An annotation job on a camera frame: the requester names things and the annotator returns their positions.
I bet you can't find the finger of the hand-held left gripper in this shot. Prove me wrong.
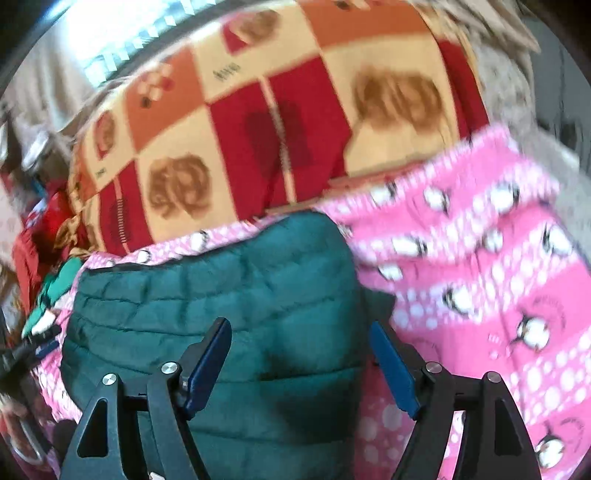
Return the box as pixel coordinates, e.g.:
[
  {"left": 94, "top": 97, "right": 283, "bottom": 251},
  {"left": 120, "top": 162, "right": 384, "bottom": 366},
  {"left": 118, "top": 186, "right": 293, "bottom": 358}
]
[{"left": 0, "top": 325, "right": 62, "bottom": 381}]

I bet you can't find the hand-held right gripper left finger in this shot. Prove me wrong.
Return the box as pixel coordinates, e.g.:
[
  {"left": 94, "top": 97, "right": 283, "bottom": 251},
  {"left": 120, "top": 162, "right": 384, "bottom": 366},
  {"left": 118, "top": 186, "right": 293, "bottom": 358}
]
[{"left": 59, "top": 317, "right": 232, "bottom": 480}]

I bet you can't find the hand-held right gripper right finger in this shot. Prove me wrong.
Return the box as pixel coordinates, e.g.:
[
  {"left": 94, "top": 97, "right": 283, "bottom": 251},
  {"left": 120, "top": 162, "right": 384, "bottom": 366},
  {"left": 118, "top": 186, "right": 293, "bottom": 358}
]
[{"left": 369, "top": 320, "right": 542, "bottom": 480}]

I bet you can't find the dark green puffer jacket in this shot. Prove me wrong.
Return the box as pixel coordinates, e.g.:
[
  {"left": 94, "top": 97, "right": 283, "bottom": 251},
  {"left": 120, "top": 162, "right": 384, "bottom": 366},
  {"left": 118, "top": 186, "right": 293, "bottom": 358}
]
[{"left": 59, "top": 213, "right": 397, "bottom": 480}]

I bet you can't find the green cloth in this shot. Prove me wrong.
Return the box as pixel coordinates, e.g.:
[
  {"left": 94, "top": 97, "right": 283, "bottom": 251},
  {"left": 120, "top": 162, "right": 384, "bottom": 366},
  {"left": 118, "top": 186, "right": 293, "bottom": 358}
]
[{"left": 21, "top": 258, "right": 84, "bottom": 337}]

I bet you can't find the pink penguin print blanket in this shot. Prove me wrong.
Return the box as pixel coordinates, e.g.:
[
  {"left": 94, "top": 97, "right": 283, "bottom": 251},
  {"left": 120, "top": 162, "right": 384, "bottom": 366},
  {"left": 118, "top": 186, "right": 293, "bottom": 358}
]
[{"left": 32, "top": 124, "right": 591, "bottom": 480}]

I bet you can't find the red patterned cloth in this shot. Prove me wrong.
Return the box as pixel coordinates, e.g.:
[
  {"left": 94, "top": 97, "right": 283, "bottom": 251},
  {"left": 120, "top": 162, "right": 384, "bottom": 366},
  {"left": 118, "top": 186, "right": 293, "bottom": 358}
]
[{"left": 13, "top": 182, "right": 81, "bottom": 305}]

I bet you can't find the rose print checked blanket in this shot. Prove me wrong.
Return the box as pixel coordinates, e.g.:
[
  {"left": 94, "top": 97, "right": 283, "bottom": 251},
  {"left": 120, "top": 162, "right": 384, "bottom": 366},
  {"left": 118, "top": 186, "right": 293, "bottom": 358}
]
[{"left": 67, "top": 0, "right": 490, "bottom": 259}]

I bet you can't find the grey fuzzy blanket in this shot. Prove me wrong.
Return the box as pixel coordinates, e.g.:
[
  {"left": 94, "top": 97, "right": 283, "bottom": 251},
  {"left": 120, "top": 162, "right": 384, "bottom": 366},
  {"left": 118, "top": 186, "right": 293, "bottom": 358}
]
[{"left": 411, "top": 0, "right": 591, "bottom": 160}]

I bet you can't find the bright window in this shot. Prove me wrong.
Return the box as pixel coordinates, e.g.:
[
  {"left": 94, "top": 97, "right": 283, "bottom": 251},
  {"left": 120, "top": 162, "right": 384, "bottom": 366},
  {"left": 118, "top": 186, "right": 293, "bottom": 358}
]
[{"left": 69, "top": 0, "right": 232, "bottom": 86}]

